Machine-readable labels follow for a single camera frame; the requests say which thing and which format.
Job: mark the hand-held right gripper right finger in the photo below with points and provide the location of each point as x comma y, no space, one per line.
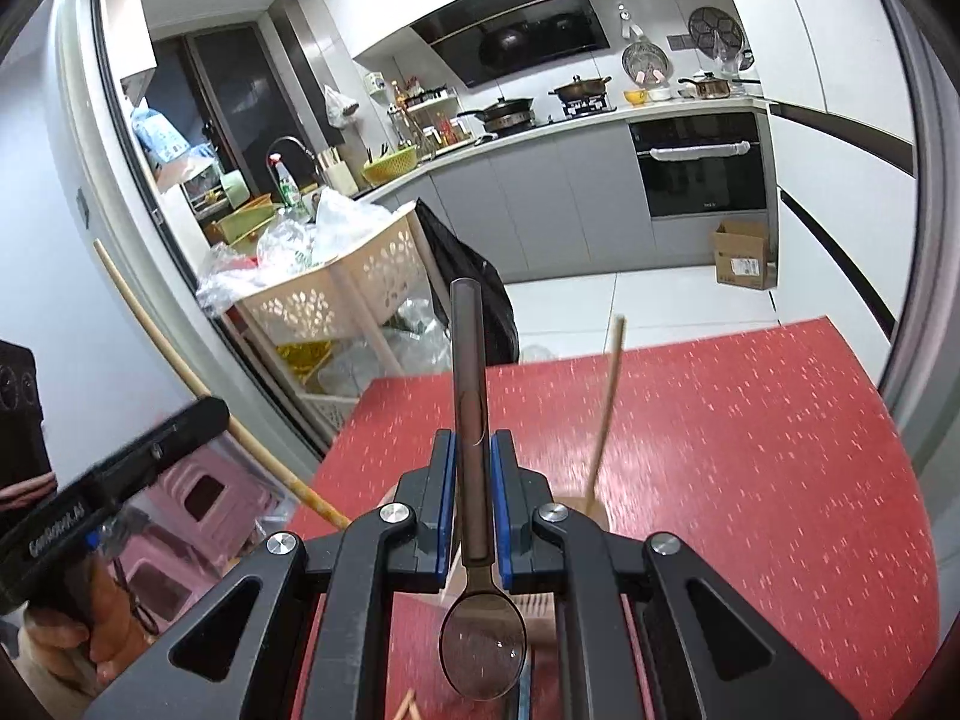
501,510

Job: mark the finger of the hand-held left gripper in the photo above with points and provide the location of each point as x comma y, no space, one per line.
161,446

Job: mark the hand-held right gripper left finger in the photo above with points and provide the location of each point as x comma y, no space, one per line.
448,510

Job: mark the beige plastic utensil holder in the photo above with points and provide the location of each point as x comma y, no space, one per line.
589,510

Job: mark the person's left forearm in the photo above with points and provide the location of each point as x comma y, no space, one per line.
41,686

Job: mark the chopsticks and utensils in holder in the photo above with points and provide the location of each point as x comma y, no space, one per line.
555,202

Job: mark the person's left hand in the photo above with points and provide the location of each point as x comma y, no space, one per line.
112,637

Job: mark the pink plastic stool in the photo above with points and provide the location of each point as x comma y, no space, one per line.
202,499

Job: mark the black printed clothing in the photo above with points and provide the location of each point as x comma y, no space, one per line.
22,405

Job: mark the plain wooden chopstick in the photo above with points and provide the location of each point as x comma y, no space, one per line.
606,405
409,706

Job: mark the black hanging bag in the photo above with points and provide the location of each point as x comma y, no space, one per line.
472,292

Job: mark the green plastic bin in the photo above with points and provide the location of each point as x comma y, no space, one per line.
244,219

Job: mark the beige perforated storage rack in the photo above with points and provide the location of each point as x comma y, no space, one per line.
360,277

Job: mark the pile of clear plastic bags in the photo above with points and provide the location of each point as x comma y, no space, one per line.
315,240

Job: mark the green dish soap bottle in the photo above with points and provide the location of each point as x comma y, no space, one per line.
289,187

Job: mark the blue patterned bag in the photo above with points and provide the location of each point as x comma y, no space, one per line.
159,135

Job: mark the beige knife block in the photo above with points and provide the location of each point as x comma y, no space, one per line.
339,174

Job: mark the steel kitchen faucet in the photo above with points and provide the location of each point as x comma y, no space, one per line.
289,144

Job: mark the green plastic colander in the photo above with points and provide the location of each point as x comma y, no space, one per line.
390,165

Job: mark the cardboard box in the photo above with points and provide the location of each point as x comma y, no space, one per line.
742,255

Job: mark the white hanging plastic bag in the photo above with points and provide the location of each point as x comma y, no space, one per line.
341,106

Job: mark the black built-in oven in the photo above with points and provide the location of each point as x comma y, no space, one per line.
701,180

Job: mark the white spice rack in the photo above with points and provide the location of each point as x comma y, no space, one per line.
427,120

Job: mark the black wok with lid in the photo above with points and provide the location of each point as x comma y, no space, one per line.
504,111

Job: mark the gas stove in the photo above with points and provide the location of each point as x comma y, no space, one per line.
589,111

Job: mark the copper pot with lid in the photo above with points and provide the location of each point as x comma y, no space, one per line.
579,88

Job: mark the yellow bowl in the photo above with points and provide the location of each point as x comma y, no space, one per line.
636,97

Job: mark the hanging steel colander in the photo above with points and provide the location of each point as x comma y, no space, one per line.
643,64

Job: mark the small copper saucepan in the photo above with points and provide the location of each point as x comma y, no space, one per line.
709,87

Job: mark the black range hood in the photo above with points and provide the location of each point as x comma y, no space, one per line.
517,30

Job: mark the white tall cabinet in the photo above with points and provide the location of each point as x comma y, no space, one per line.
840,127

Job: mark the round black wall rack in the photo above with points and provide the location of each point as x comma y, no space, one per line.
716,28

